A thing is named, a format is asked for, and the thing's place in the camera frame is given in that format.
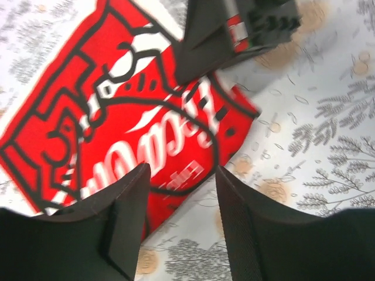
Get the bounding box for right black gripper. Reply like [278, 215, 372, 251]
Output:
[175, 0, 300, 84]

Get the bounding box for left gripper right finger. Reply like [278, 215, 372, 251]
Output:
[216, 166, 374, 280]

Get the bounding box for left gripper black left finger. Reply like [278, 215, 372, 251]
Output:
[1, 164, 151, 280]

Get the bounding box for white Coca-Cola t-shirt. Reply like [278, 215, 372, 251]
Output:
[1, 1, 259, 237]

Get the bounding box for floral patterned table mat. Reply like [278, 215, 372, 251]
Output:
[1, 1, 374, 280]

